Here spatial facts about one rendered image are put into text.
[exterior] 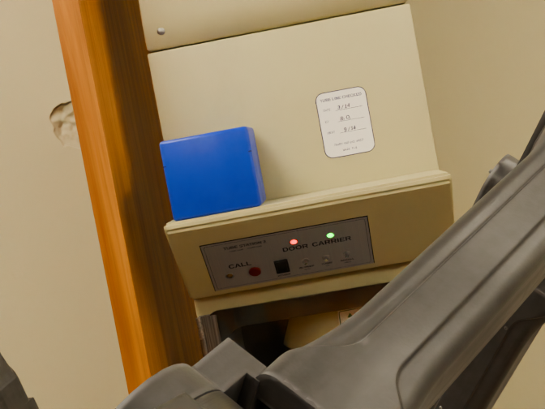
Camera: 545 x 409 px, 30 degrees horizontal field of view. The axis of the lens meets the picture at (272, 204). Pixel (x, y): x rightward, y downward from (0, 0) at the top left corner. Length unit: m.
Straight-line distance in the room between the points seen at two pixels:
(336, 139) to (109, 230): 0.29
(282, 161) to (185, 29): 0.20
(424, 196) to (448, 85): 0.56
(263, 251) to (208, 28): 0.28
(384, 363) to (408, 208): 0.72
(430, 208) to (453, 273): 0.67
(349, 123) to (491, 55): 0.51
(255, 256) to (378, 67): 0.27
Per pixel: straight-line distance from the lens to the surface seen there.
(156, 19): 1.25
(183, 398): 0.36
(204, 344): 1.24
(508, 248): 0.51
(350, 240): 1.16
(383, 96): 1.23
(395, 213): 1.14
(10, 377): 0.95
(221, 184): 1.12
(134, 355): 1.18
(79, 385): 1.75
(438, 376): 0.44
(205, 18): 1.24
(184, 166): 1.13
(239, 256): 1.16
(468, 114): 1.67
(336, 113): 1.23
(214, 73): 1.23
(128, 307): 1.17
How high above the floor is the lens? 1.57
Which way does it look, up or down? 3 degrees down
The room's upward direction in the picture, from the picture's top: 11 degrees counter-clockwise
